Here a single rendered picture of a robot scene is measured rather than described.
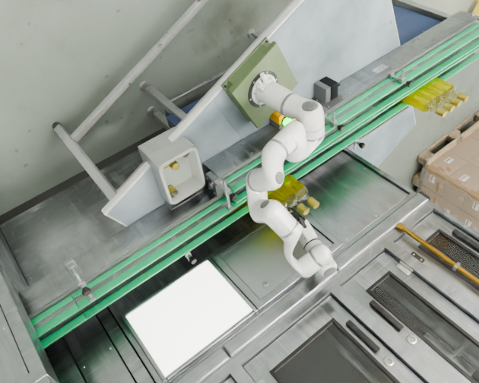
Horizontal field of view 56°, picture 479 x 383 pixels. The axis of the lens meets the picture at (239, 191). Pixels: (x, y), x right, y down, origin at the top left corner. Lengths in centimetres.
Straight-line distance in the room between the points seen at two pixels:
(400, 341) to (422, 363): 10
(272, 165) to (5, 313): 99
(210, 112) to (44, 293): 93
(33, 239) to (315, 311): 136
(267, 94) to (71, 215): 117
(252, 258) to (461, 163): 414
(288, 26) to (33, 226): 152
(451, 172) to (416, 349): 398
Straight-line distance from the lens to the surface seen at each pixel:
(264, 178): 150
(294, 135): 159
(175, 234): 185
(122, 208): 186
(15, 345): 161
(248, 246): 196
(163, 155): 175
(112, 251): 186
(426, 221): 215
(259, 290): 184
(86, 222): 231
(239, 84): 176
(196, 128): 183
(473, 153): 593
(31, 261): 229
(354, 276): 193
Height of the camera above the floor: 205
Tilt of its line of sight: 36 degrees down
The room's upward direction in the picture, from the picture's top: 132 degrees clockwise
